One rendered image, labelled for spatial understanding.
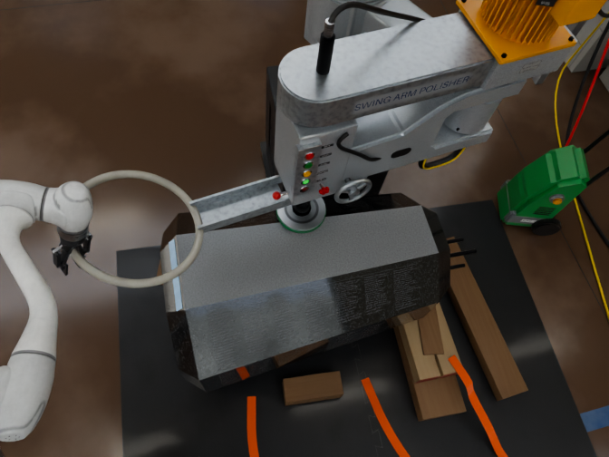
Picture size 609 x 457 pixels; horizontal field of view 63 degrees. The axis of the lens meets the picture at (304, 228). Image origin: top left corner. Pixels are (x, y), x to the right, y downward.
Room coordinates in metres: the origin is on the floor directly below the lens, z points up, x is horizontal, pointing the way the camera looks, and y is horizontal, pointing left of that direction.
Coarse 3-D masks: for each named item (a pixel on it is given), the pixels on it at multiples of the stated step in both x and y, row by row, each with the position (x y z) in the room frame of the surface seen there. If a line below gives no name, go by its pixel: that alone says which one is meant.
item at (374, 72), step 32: (384, 32) 1.26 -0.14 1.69; (416, 32) 1.29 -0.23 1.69; (448, 32) 1.31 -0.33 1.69; (288, 64) 1.06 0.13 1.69; (352, 64) 1.11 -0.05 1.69; (384, 64) 1.13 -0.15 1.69; (416, 64) 1.15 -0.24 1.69; (448, 64) 1.17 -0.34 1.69; (480, 64) 1.21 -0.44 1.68; (512, 64) 1.25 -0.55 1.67; (544, 64) 1.33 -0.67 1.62; (288, 96) 0.96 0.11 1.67; (320, 96) 0.97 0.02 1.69; (352, 96) 0.99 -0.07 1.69; (384, 96) 1.05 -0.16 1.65; (416, 96) 1.11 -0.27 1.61
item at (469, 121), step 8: (480, 104) 1.30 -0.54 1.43; (488, 104) 1.31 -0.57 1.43; (496, 104) 1.32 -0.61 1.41; (456, 112) 1.32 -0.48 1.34; (464, 112) 1.31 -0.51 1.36; (472, 112) 1.30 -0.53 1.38; (480, 112) 1.30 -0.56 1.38; (488, 112) 1.32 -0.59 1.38; (448, 120) 1.33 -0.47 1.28; (456, 120) 1.31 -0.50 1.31; (464, 120) 1.30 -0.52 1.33; (472, 120) 1.30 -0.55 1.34; (480, 120) 1.31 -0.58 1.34; (456, 128) 1.31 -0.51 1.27; (464, 128) 1.30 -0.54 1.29; (472, 128) 1.30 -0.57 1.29; (480, 128) 1.32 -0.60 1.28
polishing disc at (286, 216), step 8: (312, 200) 1.11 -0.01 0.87; (320, 200) 1.12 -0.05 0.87; (288, 208) 1.05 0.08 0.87; (312, 208) 1.07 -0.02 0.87; (320, 208) 1.08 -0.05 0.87; (280, 216) 1.01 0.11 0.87; (288, 216) 1.01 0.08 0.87; (296, 216) 1.02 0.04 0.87; (312, 216) 1.03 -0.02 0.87; (320, 216) 1.04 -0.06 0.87; (288, 224) 0.97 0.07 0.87; (296, 224) 0.98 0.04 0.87; (304, 224) 0.99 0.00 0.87; (312, 224) 0.99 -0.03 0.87
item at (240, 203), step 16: (224, 192) 0.95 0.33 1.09; (240, 192) 0.98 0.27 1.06; (256, 192) 1.00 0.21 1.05; (272, 192) 1.01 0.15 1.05; (208, 208) 0.90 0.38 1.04; (224, 208) 0.91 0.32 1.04; (240, 208) 0.92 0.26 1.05; (256, 208) 0.91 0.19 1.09; (272, 208) 0.93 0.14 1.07; (208, 224) 0.81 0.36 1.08; (224, 224) 0.83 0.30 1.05
